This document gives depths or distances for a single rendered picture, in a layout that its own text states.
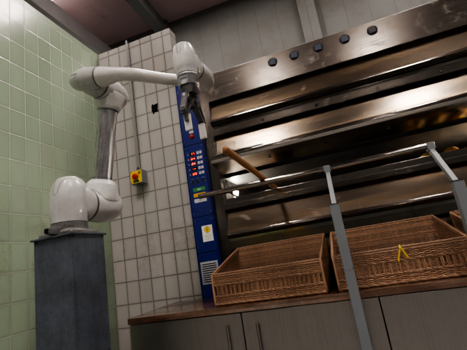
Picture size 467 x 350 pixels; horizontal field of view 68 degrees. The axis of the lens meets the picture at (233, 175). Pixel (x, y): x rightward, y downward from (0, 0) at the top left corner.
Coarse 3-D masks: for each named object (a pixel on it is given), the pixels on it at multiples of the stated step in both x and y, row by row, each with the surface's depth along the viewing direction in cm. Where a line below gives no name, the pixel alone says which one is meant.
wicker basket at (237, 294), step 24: (288, 240) 207; (240, 264) 212; (264, 264) 207; (288, 264) 160; (312, 264) 156; (216, 288) 172; (240, 288) 205; (264, 288) 200; (288, 288) 158; (312, 288) 154
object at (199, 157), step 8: (192, 152) 239; (200, 152) 237; (192, 160) 238; (200, 160) 236; (192, 168) 237; (200, 168) 235; (192, 176) 236; (200, 176) 234; (192, 184) 235; (200, 184) 233; (192, 192) 234; (200, 192) 232; (192, 200) 233; (200, 200) 231; (208, 200) 229
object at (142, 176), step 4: (132, 172) 247; (136, 172) 246; (140, 172) 245; (144, 172) 248; (140, 176) 244; (144, 176) 246; (132, 180) 246; (136, 180) 245; (140, 180) 244; (144, 180) 245; (132, 184) 246; (136, 184) 246; (140, 184) 248; (144, 184) 250
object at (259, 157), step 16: (416, 112) 187; (432, 112) 188; (448, 112) 189; (464, 112) 191; (352, 128) 196; (368, 128) 197; (384, 128) 199; (400, 128) 201; (416, 128) 203; (288, 144) 206; (304, 144) 208; (320, 144) 210; (336, 144) 212; (224, 160) 218; (256, 160) 222; (272, 160) 224
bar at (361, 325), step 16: (432, 144) 160; (352, 160) 171; (368, 160) 169; (288, 176) 180; (448, 176) 143; (208, 192) 193; (224, 192) 190; (464, 192) 134; (336, 208) 148; (464, 208) 133; (336, 224) 146; (464, 224) 134; (352, 272) 141; (352, 288) 140; (352, 304) 139; (368, 336) 135
